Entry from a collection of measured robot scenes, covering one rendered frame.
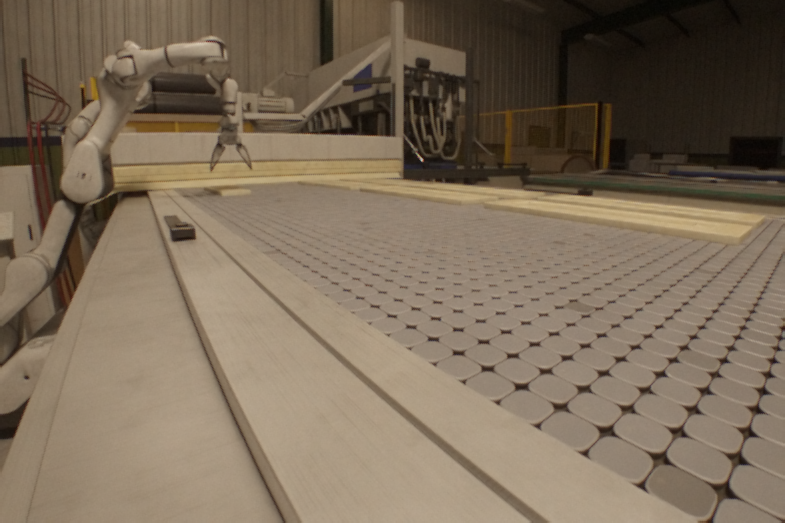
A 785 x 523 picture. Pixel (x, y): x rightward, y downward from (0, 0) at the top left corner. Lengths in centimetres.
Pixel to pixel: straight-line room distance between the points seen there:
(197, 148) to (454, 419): 234
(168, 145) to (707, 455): 244
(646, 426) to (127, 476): 30
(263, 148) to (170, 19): 478
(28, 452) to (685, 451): 41
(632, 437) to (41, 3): 723
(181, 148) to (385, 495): 235
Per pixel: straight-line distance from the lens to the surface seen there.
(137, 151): 245
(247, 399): 26
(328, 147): 273
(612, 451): 24
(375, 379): 27
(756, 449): 28
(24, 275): 190
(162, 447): 29
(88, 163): 176
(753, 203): 407
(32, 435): 37
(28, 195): 288
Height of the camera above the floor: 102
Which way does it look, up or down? 10 degrees down
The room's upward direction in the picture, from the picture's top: straight up
